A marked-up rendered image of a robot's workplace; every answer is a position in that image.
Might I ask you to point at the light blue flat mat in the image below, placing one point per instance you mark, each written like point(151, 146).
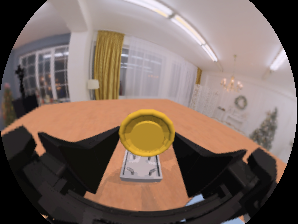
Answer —
point(199, 198)

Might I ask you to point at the yellow plate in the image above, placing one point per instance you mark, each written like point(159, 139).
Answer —
point(146, 133)

